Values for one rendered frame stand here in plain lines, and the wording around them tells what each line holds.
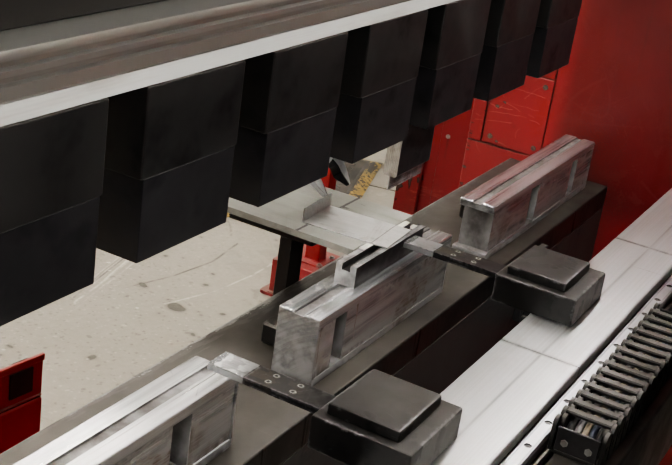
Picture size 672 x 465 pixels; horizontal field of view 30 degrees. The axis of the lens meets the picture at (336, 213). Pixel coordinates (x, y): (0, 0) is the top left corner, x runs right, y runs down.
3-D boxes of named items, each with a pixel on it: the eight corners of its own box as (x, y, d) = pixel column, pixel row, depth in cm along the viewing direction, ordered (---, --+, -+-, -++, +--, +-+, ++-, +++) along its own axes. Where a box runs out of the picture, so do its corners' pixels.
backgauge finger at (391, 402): (246, 353, 139) (250, 313, 137) (457, 439, 128) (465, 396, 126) (181, 394, 129) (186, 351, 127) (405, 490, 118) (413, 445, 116)
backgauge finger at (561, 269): (426, 239, 177) (431, 207, 176) (600, 298, 167) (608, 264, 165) (387, 264, 167) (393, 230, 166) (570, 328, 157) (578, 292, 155)
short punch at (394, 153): (413, 171, 175) (424, 106, 172) (426, 175, 174) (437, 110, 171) (380, 188, 167) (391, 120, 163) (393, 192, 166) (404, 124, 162)
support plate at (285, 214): (260, 171, 193) (261, 165, 193) (411, 221, 182) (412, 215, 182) (191, 200, 178) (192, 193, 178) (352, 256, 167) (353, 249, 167)
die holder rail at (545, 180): (556, 179, 246) (566, 133, 242) (585, 188, 243) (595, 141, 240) (450, 250, 204) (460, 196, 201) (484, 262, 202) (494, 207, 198)
